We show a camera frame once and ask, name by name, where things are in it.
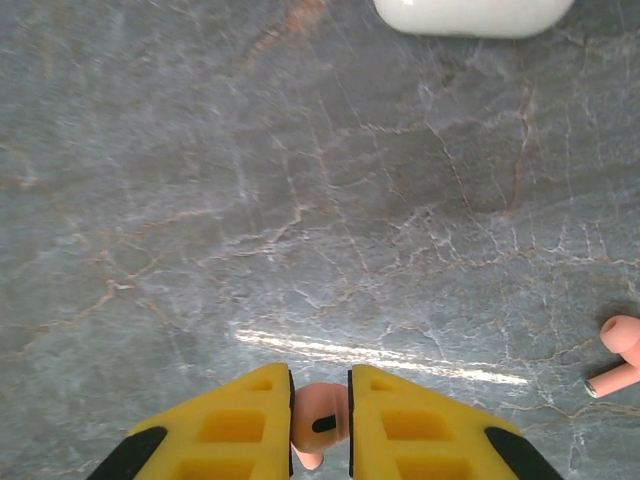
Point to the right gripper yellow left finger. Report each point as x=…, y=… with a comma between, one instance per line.
x=185, y=450

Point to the pink earbud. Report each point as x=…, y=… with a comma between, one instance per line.
x=620, y=335
x=320, y=405

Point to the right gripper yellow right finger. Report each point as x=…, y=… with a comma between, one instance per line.
x=465, y=450

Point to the white earbud charging case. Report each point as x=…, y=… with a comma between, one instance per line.
x=475, y=17

